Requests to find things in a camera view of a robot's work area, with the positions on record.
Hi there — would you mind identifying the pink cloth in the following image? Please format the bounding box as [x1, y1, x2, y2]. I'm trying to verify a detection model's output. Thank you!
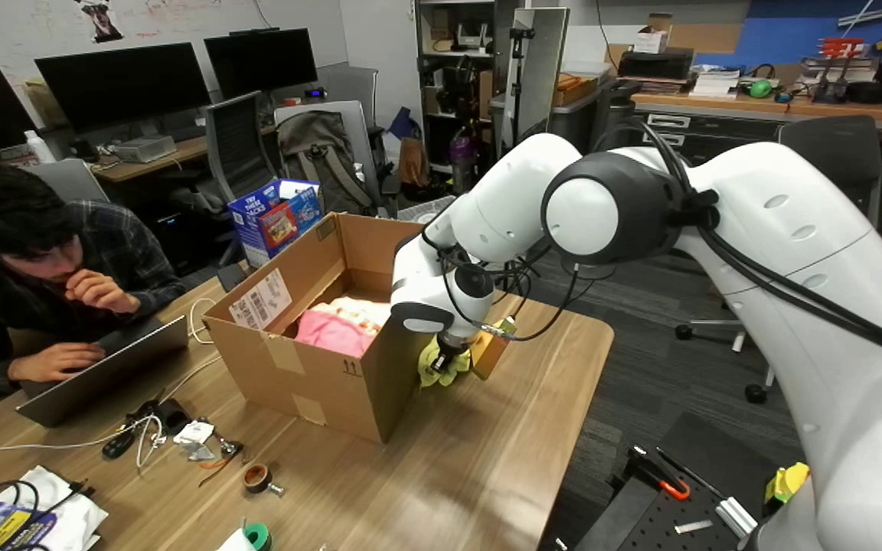
[294, 308, 378, 362]

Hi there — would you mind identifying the grey laptop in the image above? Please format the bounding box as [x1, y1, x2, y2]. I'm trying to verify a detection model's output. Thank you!
[12, 314, 190, 428]

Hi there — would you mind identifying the grey backpack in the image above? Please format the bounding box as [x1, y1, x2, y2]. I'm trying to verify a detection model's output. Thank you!
[273, 104, 372, 221]

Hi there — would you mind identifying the black charger with cables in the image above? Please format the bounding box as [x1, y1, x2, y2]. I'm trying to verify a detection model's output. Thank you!
[98, 394, 192, 458]

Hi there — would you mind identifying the wooden workbench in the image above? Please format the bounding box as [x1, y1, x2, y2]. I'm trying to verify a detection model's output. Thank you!
[628, 89, 882, 136]

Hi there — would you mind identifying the peach cloth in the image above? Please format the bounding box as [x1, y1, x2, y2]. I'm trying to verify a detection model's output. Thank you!
[313, 295, 394, 340]

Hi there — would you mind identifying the yellow plastic part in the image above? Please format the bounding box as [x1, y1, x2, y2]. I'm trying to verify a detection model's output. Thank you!
[762, 458, 815, 507]

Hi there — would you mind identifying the green tape roll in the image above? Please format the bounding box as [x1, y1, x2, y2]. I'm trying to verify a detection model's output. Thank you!
[241, 522, 276, 551]

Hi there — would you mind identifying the grey office chair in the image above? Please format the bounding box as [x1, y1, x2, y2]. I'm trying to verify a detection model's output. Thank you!
[199, 89, 283, 207]

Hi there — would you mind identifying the white-base office chair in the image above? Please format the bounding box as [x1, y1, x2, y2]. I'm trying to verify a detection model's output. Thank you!
[670, 113, 882, 407]

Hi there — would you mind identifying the brown tape roll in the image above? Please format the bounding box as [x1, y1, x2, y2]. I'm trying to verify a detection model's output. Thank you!
[238, 458, 276, 497]

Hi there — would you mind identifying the black camera cable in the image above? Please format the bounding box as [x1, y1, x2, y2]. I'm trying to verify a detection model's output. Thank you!
[417, 119, 882, 373]

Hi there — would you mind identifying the orange-handled tool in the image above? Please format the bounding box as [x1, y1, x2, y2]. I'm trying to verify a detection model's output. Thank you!
[628, 440, 696, 506]

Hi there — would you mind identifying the seated person dark hair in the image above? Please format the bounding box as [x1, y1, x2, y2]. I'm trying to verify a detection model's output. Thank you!
[0, 162, 183, 401]

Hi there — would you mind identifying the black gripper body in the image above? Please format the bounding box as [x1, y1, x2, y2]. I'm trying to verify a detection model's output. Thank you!
[431, 334, 472, 373]

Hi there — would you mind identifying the yellow-green cloth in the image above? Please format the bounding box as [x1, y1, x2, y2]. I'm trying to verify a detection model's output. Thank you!
[413, 338, 479, 393]

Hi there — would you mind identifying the small green object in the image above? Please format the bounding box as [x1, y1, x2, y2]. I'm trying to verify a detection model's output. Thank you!
[745, 66, 781, 102]

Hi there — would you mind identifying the grey drawer cabinet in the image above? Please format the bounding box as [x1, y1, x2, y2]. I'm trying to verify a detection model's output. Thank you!
[603, 102, 786, 159]

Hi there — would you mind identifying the small horned figurine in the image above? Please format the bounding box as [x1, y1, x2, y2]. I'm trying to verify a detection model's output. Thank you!
[76, 0, 125, 46]

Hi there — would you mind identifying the brown cardboard box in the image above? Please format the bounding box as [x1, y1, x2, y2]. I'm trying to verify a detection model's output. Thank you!
[202, 211, 435, 448]

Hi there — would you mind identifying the white panel wood frame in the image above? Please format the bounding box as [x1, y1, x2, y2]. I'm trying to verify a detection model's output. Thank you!
[504, 6, 574, 140]

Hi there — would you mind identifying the metal shelf unit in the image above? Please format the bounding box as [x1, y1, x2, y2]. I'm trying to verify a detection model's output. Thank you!
[413, 0, 512, 195]

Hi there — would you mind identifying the blue cardboard box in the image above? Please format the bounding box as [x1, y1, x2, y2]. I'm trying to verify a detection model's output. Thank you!
[228, 179, 328, 271]

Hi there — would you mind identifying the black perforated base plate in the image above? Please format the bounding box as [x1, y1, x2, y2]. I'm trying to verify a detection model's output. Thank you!
[574, 410, 802, 551]

